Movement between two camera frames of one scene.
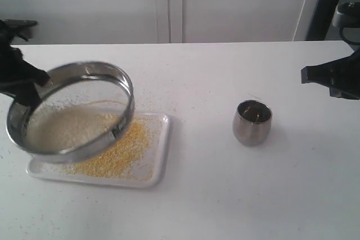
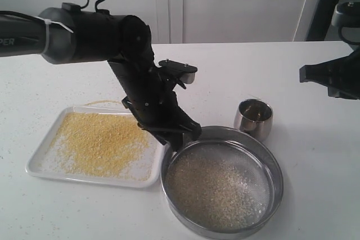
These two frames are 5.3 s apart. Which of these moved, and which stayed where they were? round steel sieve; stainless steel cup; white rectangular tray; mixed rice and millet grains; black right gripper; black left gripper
Moved: round steel sieve; black left gripper; mixed rice and millet grains
Stayed: black right gripper; white rectangular tray; stainless steel cup
